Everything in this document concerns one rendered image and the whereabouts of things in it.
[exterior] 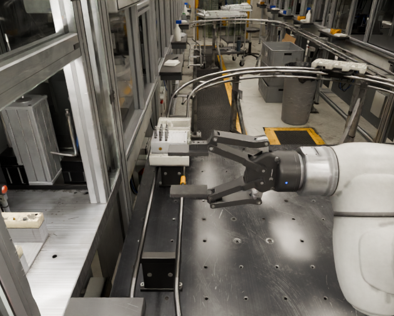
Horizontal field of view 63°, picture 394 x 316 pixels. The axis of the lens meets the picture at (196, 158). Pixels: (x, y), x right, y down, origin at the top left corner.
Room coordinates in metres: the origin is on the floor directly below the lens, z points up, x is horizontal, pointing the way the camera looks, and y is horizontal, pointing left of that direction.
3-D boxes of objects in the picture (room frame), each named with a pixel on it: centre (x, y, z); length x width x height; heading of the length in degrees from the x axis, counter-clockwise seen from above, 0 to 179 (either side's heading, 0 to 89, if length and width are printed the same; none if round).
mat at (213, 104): (5.17, -0.23, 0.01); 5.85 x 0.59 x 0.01; 0
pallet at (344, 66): (2.38, -1.05, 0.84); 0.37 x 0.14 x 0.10; 58
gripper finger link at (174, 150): (0.49, 0.01, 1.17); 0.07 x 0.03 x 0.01; 90
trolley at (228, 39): (7.39, -0.85, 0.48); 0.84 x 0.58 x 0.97; 8
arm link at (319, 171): (0.49, -0.21, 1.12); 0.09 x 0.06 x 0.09; 0
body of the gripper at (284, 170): (0.49, -0.13, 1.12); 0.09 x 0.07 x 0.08; 90
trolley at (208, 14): (6.11, -0.44, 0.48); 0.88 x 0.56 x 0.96; 108
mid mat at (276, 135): (2.70, -1.00, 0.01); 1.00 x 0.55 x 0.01; 0
